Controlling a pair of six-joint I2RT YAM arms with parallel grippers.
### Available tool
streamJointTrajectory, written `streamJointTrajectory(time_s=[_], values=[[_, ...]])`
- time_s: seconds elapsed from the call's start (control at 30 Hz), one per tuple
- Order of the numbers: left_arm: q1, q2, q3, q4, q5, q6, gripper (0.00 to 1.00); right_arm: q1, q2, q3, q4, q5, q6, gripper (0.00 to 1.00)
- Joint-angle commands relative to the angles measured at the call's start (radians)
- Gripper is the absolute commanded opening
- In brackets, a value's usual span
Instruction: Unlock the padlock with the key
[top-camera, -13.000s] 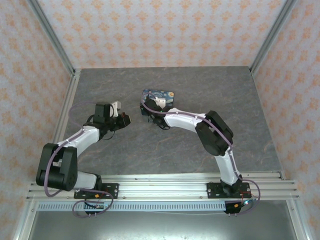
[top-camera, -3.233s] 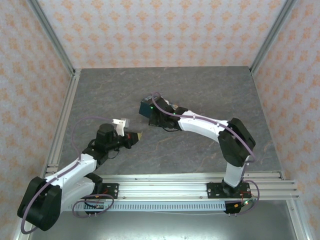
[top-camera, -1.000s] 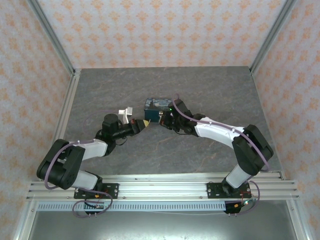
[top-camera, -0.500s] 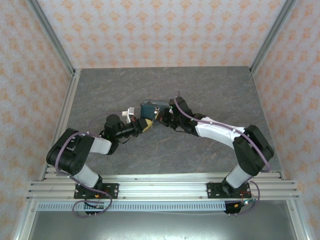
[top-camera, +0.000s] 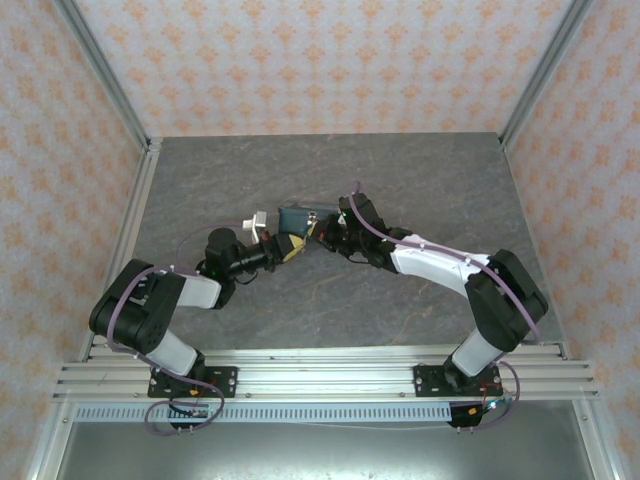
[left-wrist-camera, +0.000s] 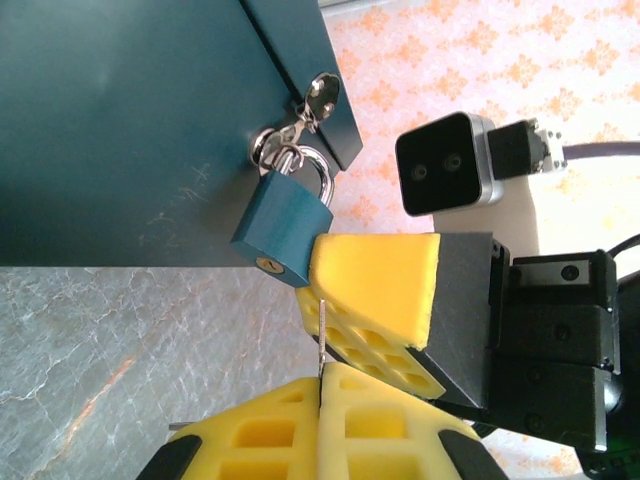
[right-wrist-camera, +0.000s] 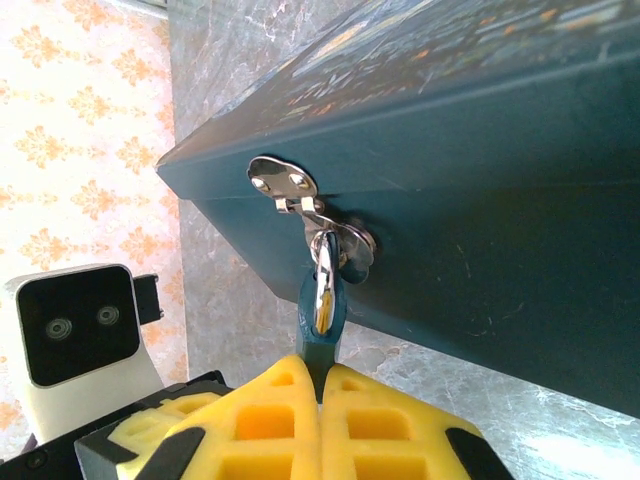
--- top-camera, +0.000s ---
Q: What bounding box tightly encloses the starry night print tin box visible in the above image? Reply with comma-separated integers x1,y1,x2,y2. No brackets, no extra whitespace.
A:
277,201,342,236

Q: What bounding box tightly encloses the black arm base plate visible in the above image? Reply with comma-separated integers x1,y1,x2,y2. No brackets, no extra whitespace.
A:
148,366,239,400
413,364,503,400

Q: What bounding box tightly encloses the aluminium frame post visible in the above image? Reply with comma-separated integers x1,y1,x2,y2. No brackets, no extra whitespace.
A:
572,399,621,480
24,399,76,480
498,0,596,151
53,0,164,154

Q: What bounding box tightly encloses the aluminium side frame rail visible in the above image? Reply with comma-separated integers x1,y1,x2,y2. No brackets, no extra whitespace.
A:
79,142,162,361

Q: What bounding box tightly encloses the grey metal panel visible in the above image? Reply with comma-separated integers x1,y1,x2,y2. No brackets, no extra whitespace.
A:
54,422,596,480

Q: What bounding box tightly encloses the short purple cable loop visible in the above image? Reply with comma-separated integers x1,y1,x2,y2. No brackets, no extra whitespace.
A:
457,362,524,434
144,391,226,436

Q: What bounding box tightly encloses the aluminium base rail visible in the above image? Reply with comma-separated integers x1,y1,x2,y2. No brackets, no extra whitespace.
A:
52,341,599,401

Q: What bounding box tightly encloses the white slotted cable duct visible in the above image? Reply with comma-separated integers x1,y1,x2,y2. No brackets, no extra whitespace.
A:
74,403,454,424

